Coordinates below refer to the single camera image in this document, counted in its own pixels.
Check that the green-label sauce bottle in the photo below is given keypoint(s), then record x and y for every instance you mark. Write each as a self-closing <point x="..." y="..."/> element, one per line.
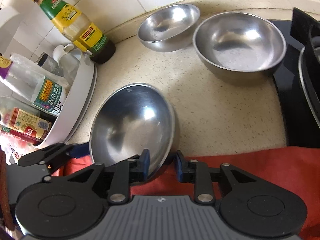
<point x="75" y="22"/>

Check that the black gas stove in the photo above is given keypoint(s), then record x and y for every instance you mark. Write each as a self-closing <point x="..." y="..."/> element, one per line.
<point x="287" y="105"/>

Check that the white two-tier turntable rack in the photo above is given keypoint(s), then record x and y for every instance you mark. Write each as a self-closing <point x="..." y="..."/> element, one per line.
<point x="75" y="105"/>

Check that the yellow-cap vinegar bottle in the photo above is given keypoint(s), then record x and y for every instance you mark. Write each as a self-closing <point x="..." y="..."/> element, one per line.
<point x="25" y="122"/>

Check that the clear plastic bag red print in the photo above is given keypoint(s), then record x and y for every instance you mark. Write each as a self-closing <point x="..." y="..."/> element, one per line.
<point x="12" y="152"/>

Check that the stainless steel bowl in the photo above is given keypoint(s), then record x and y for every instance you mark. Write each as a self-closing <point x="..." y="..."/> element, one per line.
<point x="132" y="127"/>
<point x="170" y="25"/>
<point x="240" y="47"/>

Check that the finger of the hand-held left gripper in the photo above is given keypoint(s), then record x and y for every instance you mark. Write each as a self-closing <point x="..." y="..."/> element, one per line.
<point x="80" y="150"/>

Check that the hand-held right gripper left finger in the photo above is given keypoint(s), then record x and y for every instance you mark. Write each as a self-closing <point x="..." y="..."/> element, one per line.
<point x="146" y="161"/>

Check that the red cloth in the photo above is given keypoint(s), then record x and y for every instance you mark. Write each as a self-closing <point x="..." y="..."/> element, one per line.
<point x="250" y="160"/>

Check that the white plastic container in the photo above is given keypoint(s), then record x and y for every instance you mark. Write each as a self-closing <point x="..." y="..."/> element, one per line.
<point x="61" y="52"/>

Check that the clear bottle with purple label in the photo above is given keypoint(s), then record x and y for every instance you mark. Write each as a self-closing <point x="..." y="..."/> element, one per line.
<point x="47" y="95"/>

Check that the clear plastic packet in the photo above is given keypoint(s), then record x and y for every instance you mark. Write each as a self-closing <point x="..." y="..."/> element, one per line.
<point x="22" y="60"/>

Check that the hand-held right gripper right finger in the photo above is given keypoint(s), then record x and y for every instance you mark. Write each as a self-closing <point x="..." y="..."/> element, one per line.
<point x="178" y="166"/>

